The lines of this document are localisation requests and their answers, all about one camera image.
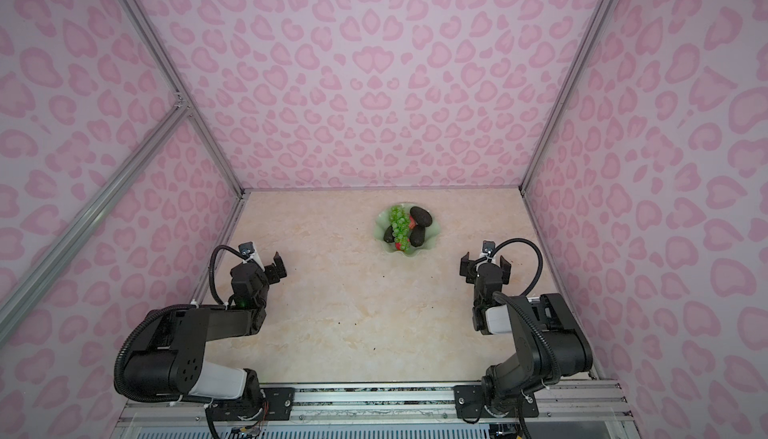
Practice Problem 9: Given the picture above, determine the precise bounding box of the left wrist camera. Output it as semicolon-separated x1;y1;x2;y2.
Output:
238;241;256;261

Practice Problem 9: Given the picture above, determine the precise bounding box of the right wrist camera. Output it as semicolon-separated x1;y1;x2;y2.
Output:
481;240;496;257

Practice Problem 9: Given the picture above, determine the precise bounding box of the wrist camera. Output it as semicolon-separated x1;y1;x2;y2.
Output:
481;240;496;257
238;241;256;261

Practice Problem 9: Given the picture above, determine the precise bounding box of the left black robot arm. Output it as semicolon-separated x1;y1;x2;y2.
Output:
113;243;287;422

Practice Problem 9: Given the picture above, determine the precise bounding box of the green grape bunch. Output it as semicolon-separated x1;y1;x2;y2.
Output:
388;205;411;252

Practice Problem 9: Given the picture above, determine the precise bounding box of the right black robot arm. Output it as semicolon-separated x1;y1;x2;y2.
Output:
453;255;593;424

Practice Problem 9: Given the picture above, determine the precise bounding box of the aluminium frame strut left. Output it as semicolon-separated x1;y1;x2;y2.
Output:
1;99;188;344

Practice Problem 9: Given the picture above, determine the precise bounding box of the aluminium corner post right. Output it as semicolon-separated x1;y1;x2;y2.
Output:
519;0;619;197

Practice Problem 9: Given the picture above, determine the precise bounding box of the light green fruit bowl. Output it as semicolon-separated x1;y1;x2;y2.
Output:
373;203;441;257

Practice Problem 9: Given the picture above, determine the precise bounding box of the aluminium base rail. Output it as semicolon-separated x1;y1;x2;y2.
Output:
112;379;639;438

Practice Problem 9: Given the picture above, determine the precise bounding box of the dark avocado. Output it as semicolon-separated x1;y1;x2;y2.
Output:
409;225;426;248
409;206;433;228
383;225;395;244

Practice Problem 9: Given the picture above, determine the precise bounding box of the left black corrugated cable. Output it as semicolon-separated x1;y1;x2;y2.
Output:
207;244;247;307

